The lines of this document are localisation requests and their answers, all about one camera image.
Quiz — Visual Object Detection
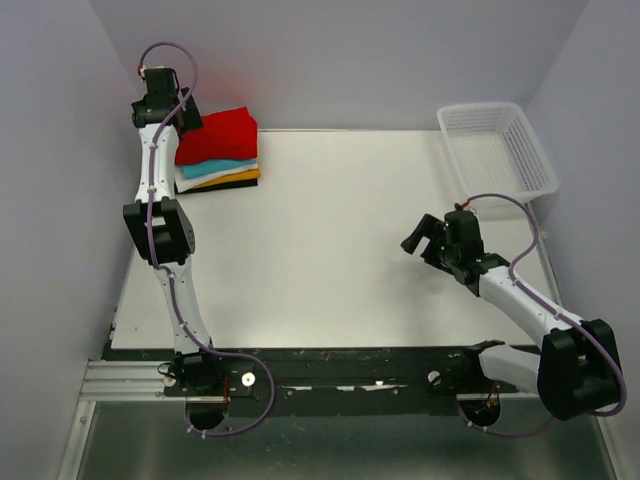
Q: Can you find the red t shirt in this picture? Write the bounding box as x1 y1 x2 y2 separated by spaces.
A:
175 107 258 166

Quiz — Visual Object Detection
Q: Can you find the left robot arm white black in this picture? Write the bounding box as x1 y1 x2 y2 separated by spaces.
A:
123 67 222 397

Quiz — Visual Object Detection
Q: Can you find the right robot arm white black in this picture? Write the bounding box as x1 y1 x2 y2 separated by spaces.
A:
401 208 627 421

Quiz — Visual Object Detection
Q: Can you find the folded cyan t shirt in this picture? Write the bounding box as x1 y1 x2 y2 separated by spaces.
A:
178 159 258 179

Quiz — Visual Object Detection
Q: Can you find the folded white t shirt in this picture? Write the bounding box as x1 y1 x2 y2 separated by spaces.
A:
175 166 230 192

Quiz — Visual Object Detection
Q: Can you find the white plastic basket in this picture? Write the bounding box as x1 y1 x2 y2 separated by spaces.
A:
437 102 559 203

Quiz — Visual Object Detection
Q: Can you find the folded yellow t shirt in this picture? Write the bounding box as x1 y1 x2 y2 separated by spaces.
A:
192 168 261 188

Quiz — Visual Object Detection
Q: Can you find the folded black t shirt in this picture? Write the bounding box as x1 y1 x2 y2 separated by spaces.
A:
174 179 259 195

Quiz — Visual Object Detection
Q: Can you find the black mounting base plate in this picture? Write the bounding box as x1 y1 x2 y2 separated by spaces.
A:
103 346 515 419

